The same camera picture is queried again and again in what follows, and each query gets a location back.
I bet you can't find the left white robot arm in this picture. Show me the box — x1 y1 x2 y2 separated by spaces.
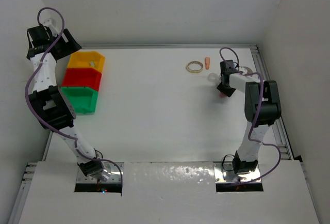
25 24 105 181

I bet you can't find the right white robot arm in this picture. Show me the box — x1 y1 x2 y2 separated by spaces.
217 60 282 174

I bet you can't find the yellow plastic bin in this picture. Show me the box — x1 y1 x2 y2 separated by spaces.
67 51 105 73

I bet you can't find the grey tape roll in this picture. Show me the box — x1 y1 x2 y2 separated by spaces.
241 66 253 75

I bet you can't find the orange eraser cap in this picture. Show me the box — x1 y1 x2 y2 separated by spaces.
204 57 210 70

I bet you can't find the beige tape roll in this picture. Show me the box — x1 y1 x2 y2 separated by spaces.
186 61 204 74

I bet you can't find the red plastic bin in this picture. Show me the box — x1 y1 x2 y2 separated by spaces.
61 68 102 91

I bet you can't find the green plastic bin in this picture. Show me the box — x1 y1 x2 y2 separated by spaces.
61 87 98 114

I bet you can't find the back aluminium frame rail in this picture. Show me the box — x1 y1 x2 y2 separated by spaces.
81 44 258 50

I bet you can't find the aluminium frame rail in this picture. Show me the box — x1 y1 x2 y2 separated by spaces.
250 45 294 160
8 163 37 224
81 44 258 50

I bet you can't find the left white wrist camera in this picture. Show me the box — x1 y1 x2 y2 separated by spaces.
42 18 58 33

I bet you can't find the right aluminium frame rail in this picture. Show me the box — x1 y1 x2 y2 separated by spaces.
250 45 294 160

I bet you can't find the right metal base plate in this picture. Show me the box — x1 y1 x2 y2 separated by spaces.
213 162 261 185

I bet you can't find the metal base plate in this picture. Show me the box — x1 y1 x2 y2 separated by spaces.
76 162 124 184
213 162 261 185

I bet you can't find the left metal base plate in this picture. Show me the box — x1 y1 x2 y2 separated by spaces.
76 162 124 184

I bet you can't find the left aluminium frame rail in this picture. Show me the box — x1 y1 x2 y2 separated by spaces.
8 163 37 224

